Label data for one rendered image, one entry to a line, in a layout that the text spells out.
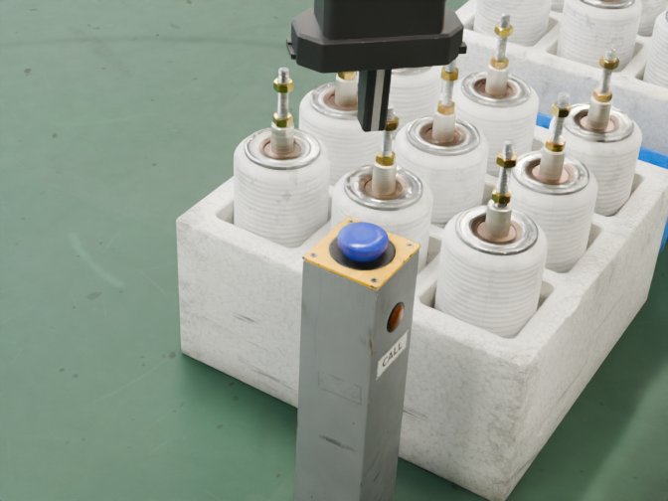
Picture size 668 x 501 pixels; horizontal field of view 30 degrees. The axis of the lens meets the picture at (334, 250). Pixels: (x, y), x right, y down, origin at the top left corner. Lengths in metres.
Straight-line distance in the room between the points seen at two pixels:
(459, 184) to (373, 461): 0.31
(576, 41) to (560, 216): 0.44
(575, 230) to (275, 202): 0.29
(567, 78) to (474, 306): 0.52
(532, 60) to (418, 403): 0.56
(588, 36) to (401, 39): 0.74
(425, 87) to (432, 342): 0.35
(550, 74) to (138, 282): 0.57
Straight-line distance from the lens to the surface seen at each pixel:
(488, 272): 1.11
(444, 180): 1.25
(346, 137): 1.29
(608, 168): 1.31
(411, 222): 1.16
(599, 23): 1.58
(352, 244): 0.98
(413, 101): 1.39
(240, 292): 1.26
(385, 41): 0.87
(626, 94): 1.57
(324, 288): 0.99
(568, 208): 1.21
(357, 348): 1.01
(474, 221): 1.15
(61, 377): 1.36
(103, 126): 1.77
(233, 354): 1.32
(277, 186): 1.20
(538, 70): 1.60
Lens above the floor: 0.91
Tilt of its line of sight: 37 degrees down
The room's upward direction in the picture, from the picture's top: 3 degrees clockwise
